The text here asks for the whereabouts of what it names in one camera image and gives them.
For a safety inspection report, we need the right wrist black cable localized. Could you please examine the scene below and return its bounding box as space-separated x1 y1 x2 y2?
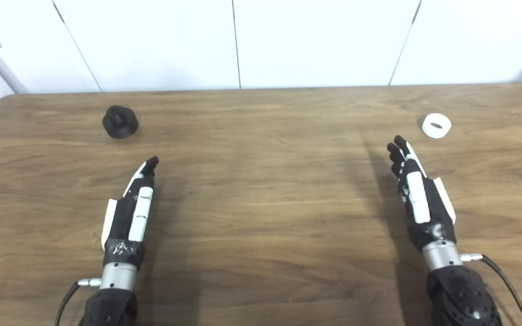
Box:
460 254 522 326

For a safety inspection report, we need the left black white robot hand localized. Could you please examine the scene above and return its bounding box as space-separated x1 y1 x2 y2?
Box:
101 156 160 268

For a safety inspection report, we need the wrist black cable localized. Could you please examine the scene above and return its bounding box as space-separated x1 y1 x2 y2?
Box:
55 278 103 326
460 254 522 326

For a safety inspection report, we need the round black part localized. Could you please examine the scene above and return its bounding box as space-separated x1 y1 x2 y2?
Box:
102 105 139 139

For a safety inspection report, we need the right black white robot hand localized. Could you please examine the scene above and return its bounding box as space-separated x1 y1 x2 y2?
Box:
387 135 457 252

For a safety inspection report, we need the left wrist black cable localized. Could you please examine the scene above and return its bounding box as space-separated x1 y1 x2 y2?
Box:
55 278 103 326

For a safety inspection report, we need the white ring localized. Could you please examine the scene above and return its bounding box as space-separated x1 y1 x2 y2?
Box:
421 113 452 139

